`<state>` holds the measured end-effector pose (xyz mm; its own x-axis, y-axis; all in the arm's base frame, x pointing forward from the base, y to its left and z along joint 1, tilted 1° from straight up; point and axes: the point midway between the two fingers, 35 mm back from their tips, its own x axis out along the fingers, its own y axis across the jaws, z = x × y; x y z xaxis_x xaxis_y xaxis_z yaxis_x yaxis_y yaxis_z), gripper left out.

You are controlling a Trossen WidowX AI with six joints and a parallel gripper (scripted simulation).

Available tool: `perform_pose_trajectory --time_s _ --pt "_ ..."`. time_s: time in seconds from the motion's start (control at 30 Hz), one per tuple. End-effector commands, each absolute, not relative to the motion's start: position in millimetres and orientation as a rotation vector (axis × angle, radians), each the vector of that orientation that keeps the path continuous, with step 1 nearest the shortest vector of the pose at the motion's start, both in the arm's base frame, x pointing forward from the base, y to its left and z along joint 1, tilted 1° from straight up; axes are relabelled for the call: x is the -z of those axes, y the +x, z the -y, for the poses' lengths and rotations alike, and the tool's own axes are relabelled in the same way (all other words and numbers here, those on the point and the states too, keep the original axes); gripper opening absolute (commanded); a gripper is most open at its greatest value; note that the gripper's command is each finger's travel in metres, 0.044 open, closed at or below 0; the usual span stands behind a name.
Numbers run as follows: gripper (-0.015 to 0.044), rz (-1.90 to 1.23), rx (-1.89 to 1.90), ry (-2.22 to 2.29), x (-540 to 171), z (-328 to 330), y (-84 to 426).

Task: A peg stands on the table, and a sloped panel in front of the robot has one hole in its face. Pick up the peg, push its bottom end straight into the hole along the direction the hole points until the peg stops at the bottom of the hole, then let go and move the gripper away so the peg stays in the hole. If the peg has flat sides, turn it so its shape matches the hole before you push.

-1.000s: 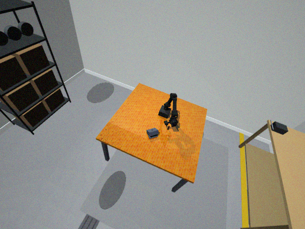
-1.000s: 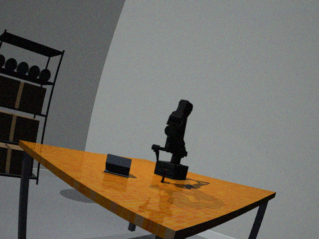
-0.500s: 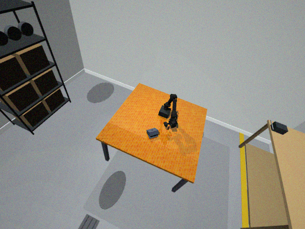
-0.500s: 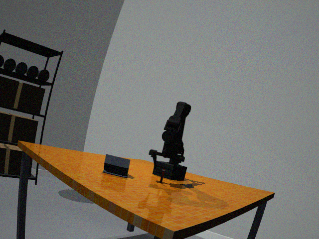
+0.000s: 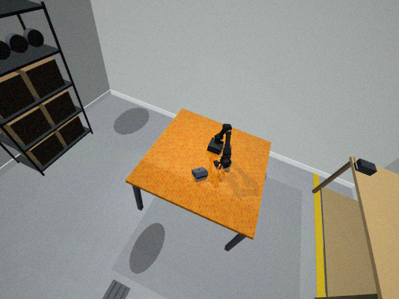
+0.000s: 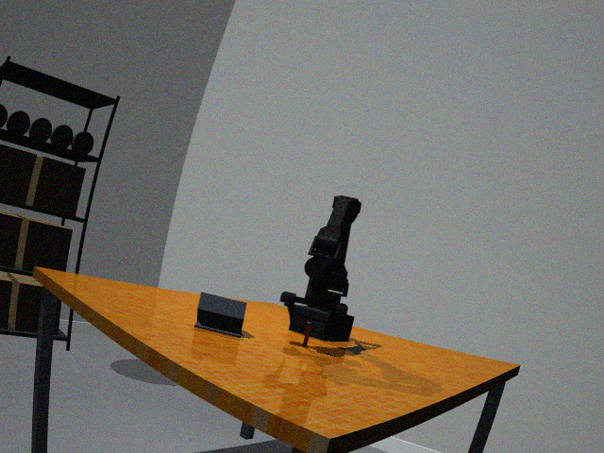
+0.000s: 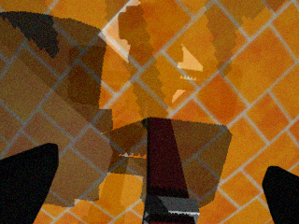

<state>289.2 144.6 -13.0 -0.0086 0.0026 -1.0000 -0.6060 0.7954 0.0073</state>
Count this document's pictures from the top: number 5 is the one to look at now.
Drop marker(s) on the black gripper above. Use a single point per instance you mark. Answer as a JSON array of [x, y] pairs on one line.
[[216, 163]]

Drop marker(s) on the grey flat panel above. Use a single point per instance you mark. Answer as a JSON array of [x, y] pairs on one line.
[[199, 173]]

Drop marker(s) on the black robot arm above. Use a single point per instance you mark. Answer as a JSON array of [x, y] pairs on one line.
[[226, 149]]

